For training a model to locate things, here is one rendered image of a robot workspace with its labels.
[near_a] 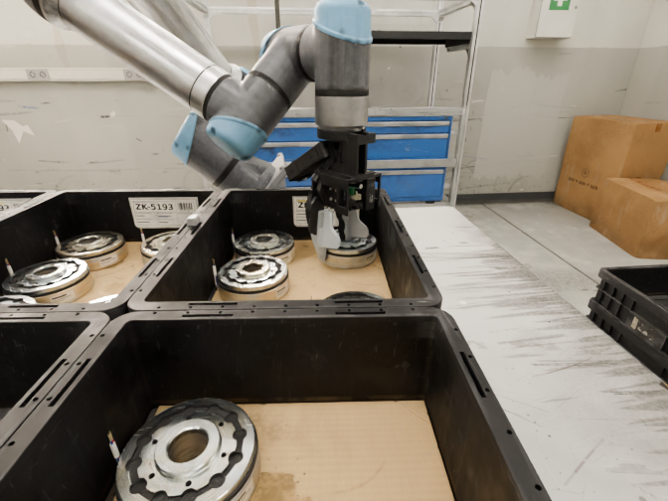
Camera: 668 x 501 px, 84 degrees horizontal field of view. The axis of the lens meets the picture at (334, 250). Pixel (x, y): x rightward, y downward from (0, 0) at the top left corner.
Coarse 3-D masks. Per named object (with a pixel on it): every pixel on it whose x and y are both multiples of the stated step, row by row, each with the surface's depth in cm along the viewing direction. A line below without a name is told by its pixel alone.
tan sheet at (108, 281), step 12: (132, 252) 68; (120, 264) 63; (132, 264) 63; (96, 276) 60; (108, 276) 60; (120, 276) 60; (132, 276) 60; (96, 288) 56; (108, 288) 56; (120, 288) 56; (84, 300) 53
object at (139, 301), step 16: (224, 192) 67; (240, 192) 69; (256, 192) 69; (272, 192) 69; (288, 192) 69; (304, 192) 69; (384, 192) 68; (208, 208) 59; (400, 224) 53; (192, 240) 48; (400, 240) 49; (176, 256) 44; (416, 256) 44; (160, 272) 41; (416, 272) 40; (144, 288) 37; (432, 288) 37; (128, 304) 35; (144, 304) 35; (160, 304) 35; (176, 304) 35; (192, 304) 35; (208, 304) 35; (224, 304) 35; (240, 304) 35; (256, 304) 35; (272, 304) 35; (288, 304) 35; (304, 304) 35; (320, 304) 35; (336, 304) 35; (352, 304) 35; (368, 304) 35; (384, 304) 35; (400, 304) 35; (416, 304) 35; (432, 304) 35
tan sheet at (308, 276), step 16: (304, 256) 66; (288, 272) 61; (304, 272) 61; (320, 272) 61; (336, 272) 61; (352, 272) 61; (368, 272) 61; (384, 272) 61; (304, 288) 56; (320, 288) 56; (336, 288) 56; (352, 288) 56; (368, 288) 56; (384, 288) 56
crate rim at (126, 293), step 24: (72, 192) 68; (96, 192) 68; (120, 192) 68; (144, 192) 68; (168, 192) 68; (192, 192) 68; (216, 192) 67; (0, 312) 34; (24, 312) 34; (48, 312) 34; (120, 312) 35
